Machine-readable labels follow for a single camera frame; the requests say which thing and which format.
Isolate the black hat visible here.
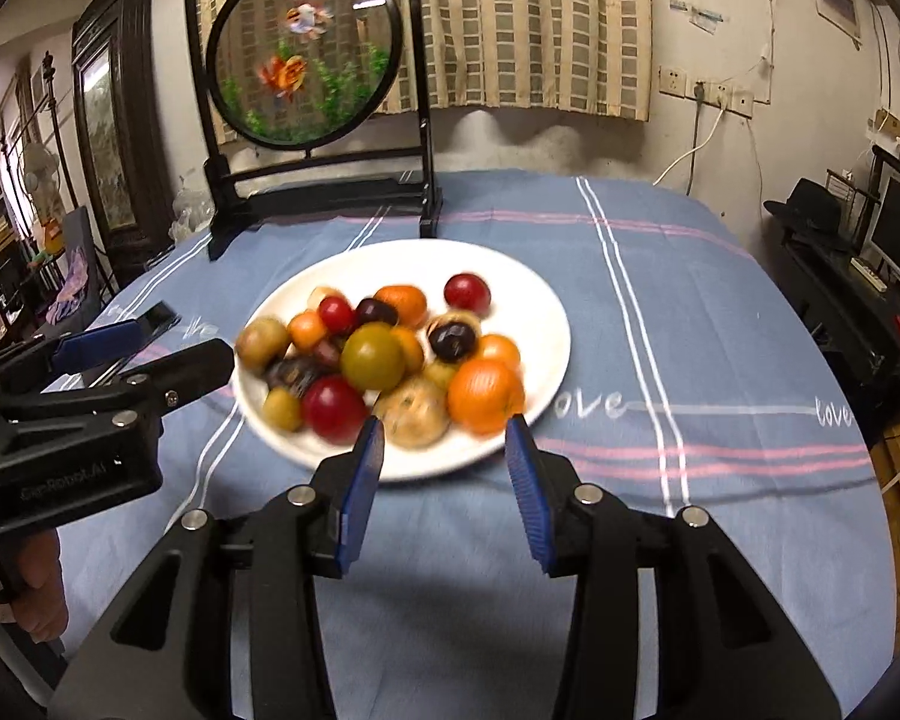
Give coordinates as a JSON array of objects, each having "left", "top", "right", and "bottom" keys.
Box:
[{"left": 763, "top": 178, "right": 845, "bottom": 252}]

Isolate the white oval plate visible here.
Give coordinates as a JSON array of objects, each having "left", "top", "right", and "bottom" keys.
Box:
[{"left": 232, "top": 240, "right": 572, "bottom": 482}]

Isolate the round goldfish screen black stand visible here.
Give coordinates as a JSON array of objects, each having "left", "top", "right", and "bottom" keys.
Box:
[{"left": 184, "top": 0, "right": 445, "bottom": 262}]

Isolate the black smartphone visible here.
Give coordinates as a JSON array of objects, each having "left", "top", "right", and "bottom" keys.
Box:
[{"left": 139, "top": 302, "right": 182, "bottom": 342}]

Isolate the dark wooden framed panel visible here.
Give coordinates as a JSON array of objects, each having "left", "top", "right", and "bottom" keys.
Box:
[{"left": 71, "top": 0, "right": 177, "bottom": 286}]

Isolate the dark purple plum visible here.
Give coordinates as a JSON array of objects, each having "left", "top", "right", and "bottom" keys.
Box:
[
  {"left": 428, "top": 320, "right": 477, "bottom": 362},
  {"left": 354, "top": 298, "right": 400, "bottom": 329}
]

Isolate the large dark purple tomato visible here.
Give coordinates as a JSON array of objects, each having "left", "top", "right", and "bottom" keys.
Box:
[{"left": 264, "top": 356, "right": 325, "bottom": 395}]

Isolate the beige checked curtain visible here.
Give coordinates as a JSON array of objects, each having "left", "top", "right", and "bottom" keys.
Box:
[{"left": 190, "top": 0, "right": 652, "bottom": 122}]

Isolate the large dark red tomato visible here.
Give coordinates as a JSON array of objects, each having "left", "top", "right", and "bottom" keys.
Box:
[{"left": 302, "top": 376, "right": 371, "bottom": 443}]

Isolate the red plum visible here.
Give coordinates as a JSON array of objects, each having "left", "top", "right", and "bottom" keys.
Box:
[{"left": 443, "top": 273, "right": 492, "bottom": 316}]

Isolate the framed wall picture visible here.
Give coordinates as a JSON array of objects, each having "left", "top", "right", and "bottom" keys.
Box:
[{"left": 810, "top": 0, "right": 865, "bottom": 50}]

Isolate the white cable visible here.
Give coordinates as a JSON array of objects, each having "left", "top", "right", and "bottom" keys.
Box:
[{"left": 652, "top": 101, "right": 728, "bottom": 185}]

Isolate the blue striped tablecloth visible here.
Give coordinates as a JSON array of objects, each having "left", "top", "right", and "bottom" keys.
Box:
[{"left": 52, "top": 169, "right": 893, "bottom": 720}]

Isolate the black computer desk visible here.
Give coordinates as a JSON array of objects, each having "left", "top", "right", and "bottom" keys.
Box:
[{"left": 765, "top": 150, "right": 900, "bottom": 443}]

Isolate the white electric fan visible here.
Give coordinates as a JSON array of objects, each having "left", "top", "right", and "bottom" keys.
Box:
[{"left": 16, "top": 141, "right": 62, "bottom": 200}]

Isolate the small speckled orange tomato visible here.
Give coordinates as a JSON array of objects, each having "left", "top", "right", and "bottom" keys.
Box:
[{"left": 287, "top": 311, "right": 329, "bottom": 352}]

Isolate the wide white wall socket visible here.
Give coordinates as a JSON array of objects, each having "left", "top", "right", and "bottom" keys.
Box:
[{"left": 690, "top": 79, "right": 756, "bottom": 119}]

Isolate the dark chair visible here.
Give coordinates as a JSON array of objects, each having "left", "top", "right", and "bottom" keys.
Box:
[{"left": 41, "top": 206, "right": 102, "bottom": 323}]

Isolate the orange yellow tomato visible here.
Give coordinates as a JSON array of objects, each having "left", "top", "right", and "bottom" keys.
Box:
[{"left": 394, "top": 326, "right": 426, "bottom": 376}]

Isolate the large orange tomato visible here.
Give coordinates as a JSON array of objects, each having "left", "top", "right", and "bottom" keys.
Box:
[{"left": 447, "top": 358, "right": 526, "bottom": 436}]

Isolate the purple cloth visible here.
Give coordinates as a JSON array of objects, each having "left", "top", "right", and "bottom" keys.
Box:
[{"left": 49, "top": 247, "right": 91, "bottom": 320}]

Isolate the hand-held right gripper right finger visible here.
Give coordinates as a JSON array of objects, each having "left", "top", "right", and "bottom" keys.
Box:
[{"left": 504, "top": 412, "right": 845, "bottom": 720}]

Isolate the clear plastic bag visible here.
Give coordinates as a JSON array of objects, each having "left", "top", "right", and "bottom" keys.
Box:
[{"left": 171, "top": 180, "right": 215, "bottom": 241}]

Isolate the mandarin orange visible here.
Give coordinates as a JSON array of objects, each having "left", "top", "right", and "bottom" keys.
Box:
[
  {"left": 373, "top": 285, "right": 428, "bottom": 325},
  {"left": 474, "top": 334, "right": 524, "bottom": 372}
]

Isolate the green tomato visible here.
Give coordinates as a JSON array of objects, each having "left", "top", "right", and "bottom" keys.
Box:
[{"left": 340, "top": 321, "right": 407, "bottom": 391}]

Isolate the person's left hand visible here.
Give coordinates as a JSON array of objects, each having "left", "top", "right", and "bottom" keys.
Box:
[{"left": 0, "top": 529, "right": 70, "bottom": 642}]

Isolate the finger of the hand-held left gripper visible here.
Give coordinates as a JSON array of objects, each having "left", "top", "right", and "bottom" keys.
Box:
[
  {"left": 0, "top": 319, "right": 145, "bottom": 400},
  {"left": 0, "top": 339, "right": 237, "bottom": 428}
]

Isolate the brownish yellow passionfruit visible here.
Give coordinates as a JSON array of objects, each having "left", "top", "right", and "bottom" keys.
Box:
[{"left": 235, "top": 316, "right": 292, "bottom": 370}]

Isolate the white plastic sheet heap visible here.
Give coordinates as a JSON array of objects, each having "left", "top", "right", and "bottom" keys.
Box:
[{"left": 439, "top": 109, "right": 646, "bottom": 181}]

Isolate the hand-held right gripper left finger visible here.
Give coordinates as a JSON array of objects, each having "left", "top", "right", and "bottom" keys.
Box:
[{"left": 49, "top": 414, "right": 387, "bottom": 720}]

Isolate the beige brown apple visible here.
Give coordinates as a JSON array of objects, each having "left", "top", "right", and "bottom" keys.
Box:
[{"left": 375, "top": 377, "right": 451, "bottom": 451}]

